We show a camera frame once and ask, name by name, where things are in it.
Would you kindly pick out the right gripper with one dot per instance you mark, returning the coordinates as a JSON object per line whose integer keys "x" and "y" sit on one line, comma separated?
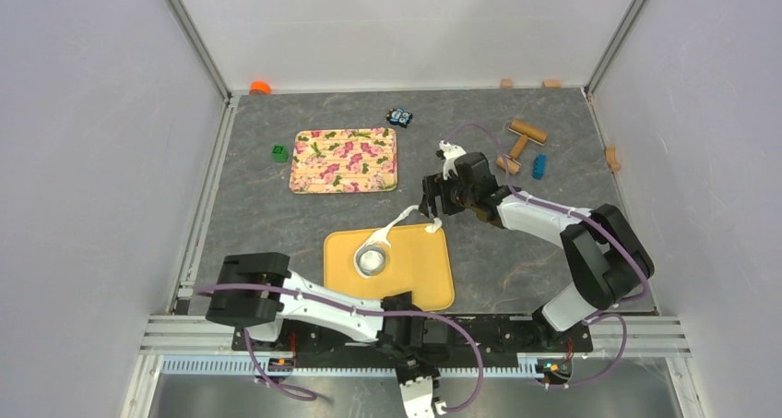
{"x": 435, "y": 186}

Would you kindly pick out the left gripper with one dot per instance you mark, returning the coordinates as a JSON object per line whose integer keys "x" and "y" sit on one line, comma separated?
{"x": 428, "y": 370}

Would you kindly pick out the yellow cutting mat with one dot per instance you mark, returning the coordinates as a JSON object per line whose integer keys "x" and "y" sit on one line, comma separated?
{"x": 418, "y": 263}

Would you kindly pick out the white dough ball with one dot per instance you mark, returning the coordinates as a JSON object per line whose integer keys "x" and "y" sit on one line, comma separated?
{"x": 371, "y": 257}

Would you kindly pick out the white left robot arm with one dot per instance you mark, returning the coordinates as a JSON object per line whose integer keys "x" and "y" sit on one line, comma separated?
{"x": 258, "y": 289}

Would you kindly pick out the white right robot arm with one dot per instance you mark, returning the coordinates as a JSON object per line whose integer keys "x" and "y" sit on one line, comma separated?
{"x": 606, "y": 259}

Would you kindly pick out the blue plastic block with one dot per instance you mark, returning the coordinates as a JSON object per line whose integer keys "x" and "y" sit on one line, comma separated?
{"x": 539, "y": 167}

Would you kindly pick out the black patterned small box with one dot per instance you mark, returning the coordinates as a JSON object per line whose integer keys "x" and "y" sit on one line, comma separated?
{"x": 399, "y": 117}

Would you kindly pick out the floral pattern tray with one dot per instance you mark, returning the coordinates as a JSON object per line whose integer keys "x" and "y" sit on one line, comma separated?
{"x": 331, "y": 161}

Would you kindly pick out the wooden piece right edge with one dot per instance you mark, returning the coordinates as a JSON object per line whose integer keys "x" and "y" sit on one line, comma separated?
{"x": 611, "y": 158}

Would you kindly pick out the green plastic block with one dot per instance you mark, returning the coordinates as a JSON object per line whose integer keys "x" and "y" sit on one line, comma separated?
{"x": 280, "y": 153}

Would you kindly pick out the orange plastic cap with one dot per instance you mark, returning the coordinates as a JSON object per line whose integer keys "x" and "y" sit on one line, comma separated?
{"x": 259, "y": 88}

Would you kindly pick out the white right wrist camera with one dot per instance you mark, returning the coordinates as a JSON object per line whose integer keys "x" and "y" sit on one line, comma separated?
{"x": 449, "y": 153}

